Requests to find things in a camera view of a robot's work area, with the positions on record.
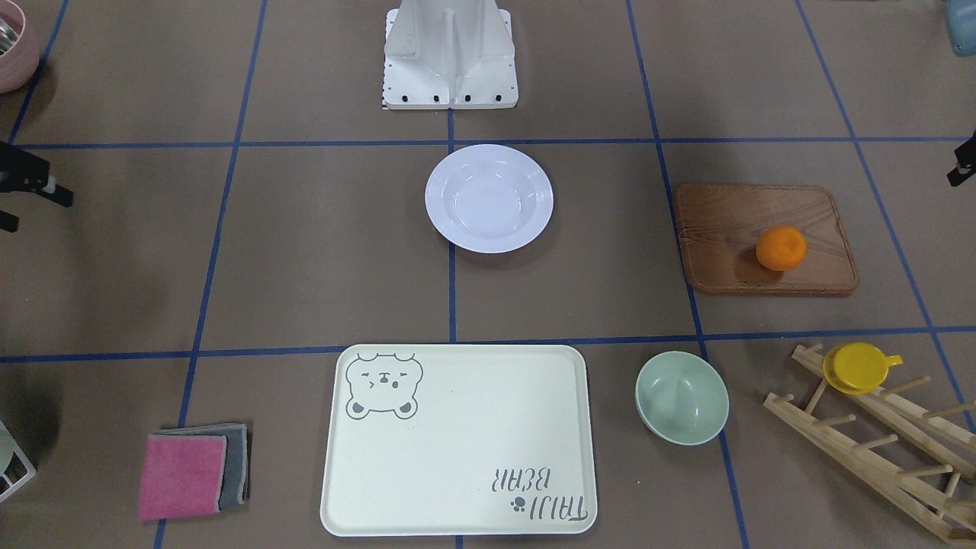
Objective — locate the orange fruit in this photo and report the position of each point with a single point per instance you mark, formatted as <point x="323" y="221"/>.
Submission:
<point x="781" y="248"/>

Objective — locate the pink bowl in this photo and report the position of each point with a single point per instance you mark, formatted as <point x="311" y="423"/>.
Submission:
<point x="20" y="57"/>

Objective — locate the yellow mug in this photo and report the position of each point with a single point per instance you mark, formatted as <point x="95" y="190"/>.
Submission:
<point x="857" y="368"/>

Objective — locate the white plate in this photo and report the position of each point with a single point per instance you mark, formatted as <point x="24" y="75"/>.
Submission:
<point x="489" y="199"/>

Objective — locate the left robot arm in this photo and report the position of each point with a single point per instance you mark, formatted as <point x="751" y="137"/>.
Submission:
<point x="960" y="17"/>

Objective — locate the green bowl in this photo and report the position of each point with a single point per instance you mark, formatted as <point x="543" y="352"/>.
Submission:
<point x="682" y="398"/>

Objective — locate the pink sponge cloth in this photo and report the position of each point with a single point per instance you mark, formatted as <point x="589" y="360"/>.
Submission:
<point x="182" y="476"/>

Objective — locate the wooden cutting board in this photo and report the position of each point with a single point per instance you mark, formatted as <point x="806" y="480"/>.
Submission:
<point x="720" y="224"/>

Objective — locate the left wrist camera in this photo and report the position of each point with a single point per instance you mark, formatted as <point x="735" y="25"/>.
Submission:
<point x="964" y="162"/>

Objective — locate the wooden mug rack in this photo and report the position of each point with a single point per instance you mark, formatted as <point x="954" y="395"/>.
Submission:
<point x="917" y="466"/>

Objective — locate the cream bear tray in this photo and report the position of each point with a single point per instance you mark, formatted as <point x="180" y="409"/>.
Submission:
<point x="456" y="439"/>

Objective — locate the white cup rack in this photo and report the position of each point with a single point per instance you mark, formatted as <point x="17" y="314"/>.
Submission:
<point x="16" y="468"/>

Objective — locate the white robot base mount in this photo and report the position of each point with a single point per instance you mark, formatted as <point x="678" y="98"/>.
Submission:
<point x="449" y="55"/>

